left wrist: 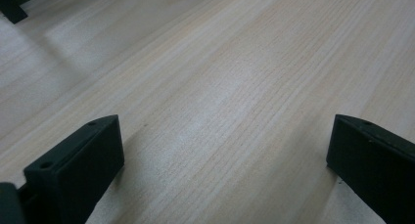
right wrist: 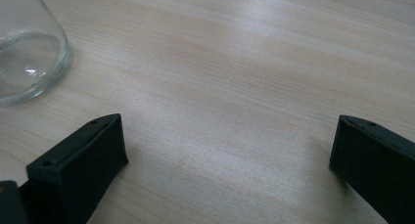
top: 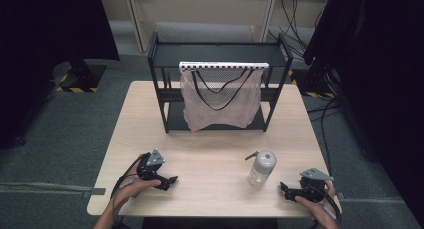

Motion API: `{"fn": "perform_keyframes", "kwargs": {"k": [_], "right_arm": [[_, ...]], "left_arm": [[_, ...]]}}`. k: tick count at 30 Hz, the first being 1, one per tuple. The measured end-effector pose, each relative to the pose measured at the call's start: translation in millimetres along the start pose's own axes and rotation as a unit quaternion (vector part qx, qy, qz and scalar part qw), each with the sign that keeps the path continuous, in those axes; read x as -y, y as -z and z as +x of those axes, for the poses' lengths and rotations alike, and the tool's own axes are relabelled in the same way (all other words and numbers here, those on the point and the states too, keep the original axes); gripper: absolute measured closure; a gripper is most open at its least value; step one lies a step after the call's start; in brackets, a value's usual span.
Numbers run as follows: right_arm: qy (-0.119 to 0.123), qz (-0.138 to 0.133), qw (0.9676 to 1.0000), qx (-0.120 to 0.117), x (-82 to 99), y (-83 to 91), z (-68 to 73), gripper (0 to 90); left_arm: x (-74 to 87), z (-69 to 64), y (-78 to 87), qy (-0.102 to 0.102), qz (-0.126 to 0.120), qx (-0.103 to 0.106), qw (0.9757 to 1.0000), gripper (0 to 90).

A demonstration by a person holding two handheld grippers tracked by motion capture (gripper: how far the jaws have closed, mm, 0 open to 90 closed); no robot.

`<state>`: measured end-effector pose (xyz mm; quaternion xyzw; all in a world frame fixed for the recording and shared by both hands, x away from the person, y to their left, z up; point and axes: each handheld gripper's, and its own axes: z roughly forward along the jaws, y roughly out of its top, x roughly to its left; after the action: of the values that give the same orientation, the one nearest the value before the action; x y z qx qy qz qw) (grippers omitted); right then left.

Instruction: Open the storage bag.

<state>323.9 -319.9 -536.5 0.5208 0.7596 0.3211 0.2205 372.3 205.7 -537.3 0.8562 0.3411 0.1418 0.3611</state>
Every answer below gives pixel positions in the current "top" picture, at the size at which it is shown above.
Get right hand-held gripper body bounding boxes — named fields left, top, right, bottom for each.
left=292, top=167, right=335, bottom=204

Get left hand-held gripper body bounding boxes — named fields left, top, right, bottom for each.
left=136, top=148, right=167, bottom=184

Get person's right hand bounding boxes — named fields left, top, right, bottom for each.
left=294, top=180, right=339, bottom=229

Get person's left hand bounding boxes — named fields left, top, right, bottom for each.
left=112, top=154, right=162, bottom=207

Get clear spray bottle grey cap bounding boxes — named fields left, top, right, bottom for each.
left=244, top=149, right=278, bottom=189

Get black stand base striped tape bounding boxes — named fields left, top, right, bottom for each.
left=288, top=68, right=336, bottom=99
left=54, top=59, right=108, bottom=94

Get white bar with black marks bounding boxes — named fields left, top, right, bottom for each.
left=178, top=61, right=270, bottom=74

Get black metal shelf rack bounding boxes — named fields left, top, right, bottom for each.
left=147, top=31, right=295, bottom=134

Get black curtain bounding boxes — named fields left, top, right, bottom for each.
left=0, top=0, right=121, bottom=149
left=302, top=0, right=424, bottom=220

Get right hand-held gripper cable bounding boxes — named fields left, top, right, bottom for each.
left=309, top=183, right=343, bottom=224

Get hand-held gripper cable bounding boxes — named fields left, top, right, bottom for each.
left=109, top=154, right=144, bottom=223
left=309, top=183, right=343, bottom=224

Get left hand-held gripper cable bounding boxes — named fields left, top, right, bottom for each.
left=109, top=154, right=144, bottom=223

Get black floor cable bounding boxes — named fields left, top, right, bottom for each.
left=306, top=96, right=342, bottom=177

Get pink mesh bag black straps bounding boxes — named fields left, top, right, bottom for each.
left=179, top=67, right=265, bottom=133

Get beige frame post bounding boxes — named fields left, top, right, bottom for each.
left=123, top=0, right=150, bottom=53
left=259, top=0, right=278, bottom=43

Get bundle of black floor cables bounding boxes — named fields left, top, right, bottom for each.
left=267, top=0, right=324, bottom=62

